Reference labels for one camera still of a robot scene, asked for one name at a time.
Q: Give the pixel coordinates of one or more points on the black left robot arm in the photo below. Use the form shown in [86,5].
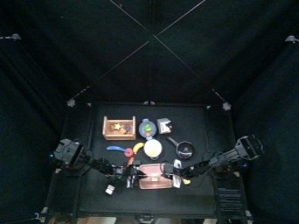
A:
[82,159]

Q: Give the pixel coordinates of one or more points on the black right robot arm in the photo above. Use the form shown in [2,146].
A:
[234,153]

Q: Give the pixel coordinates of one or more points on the sushi piece pink green centre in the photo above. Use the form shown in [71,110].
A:
[155,176]

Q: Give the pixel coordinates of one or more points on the blue curved toy piece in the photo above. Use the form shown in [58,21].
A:
[115,148]

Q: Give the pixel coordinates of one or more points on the green toy food piece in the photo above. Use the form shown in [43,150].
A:
[147,127]

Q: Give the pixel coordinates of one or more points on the purple toy piece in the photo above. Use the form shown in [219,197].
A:
[127,127]

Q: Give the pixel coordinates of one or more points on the small yellow toy food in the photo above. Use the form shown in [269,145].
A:
[187,181]

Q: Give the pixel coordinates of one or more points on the pink plastic tray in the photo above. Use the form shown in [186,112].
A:
[150,183]

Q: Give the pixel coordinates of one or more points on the orange toy carrot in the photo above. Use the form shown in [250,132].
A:
[131,161]

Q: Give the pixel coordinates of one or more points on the black pan lid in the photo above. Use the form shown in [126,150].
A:
[184,150]

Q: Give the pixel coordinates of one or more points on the grey toy frying pan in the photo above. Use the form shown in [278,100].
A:
[184,150]

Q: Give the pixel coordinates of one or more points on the yellow toy banana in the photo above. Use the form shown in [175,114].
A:
[138,147]

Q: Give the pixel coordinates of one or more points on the wooden crate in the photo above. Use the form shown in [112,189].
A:
[119,134]

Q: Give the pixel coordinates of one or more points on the blue toy plate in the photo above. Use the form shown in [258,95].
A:
[147,129]

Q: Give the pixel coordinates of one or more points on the yellow star toy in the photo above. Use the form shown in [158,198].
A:
[116,126]

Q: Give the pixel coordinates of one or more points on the metal frame bracket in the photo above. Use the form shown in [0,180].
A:
[15,37]
[226,106]
[71,102]
[291,38]

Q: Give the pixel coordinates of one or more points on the vertical metal frame bar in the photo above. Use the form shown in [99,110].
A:
[150,58]

